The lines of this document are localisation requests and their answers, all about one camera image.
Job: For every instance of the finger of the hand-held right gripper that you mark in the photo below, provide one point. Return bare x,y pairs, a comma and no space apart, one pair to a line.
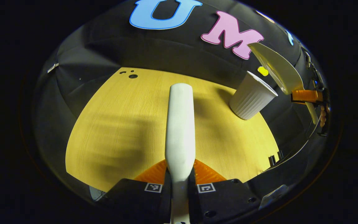
306,96

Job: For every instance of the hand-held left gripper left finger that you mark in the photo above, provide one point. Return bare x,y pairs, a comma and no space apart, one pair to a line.
166,202

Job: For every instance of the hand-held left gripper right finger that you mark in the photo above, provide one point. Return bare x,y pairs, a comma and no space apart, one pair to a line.
193,202

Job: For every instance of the white dustpan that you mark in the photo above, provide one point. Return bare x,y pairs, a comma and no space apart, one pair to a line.
283,73

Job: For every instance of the white ribbed garbage bin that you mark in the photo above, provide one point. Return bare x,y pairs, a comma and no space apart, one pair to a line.
250,96

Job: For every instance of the small white broom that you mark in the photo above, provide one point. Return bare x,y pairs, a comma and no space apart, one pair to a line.
180,130

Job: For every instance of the wooden desktop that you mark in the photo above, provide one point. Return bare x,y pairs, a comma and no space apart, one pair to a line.
126,118

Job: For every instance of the black desk clamp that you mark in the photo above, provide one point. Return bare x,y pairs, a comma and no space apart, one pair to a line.
280,155
272,160

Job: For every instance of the black backdrop cloth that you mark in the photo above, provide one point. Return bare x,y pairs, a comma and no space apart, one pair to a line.
166,46

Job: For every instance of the silver cloth clip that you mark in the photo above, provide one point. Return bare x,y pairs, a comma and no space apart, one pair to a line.
53,68

